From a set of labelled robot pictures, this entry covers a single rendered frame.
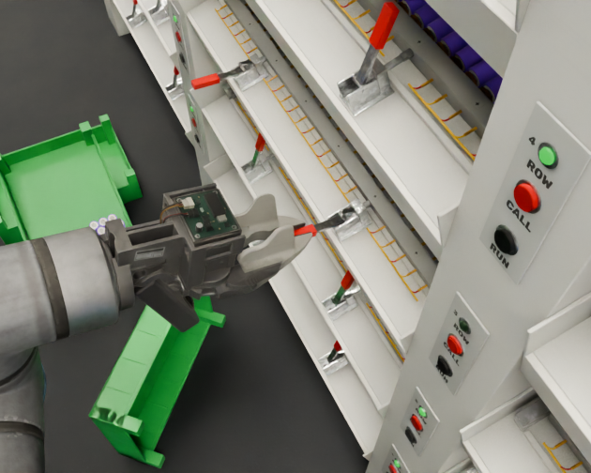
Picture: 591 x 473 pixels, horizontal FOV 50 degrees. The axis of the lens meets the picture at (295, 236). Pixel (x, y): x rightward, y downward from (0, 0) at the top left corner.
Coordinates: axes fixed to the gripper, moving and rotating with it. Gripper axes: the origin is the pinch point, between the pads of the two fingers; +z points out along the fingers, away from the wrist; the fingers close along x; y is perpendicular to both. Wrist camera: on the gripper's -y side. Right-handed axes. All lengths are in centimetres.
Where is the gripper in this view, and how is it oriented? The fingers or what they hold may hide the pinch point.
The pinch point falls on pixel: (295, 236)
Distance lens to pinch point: 68.2
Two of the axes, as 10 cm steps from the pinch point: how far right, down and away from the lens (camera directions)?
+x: -4.5, -7.4, 5.0
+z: 8.7, -2.3, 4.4
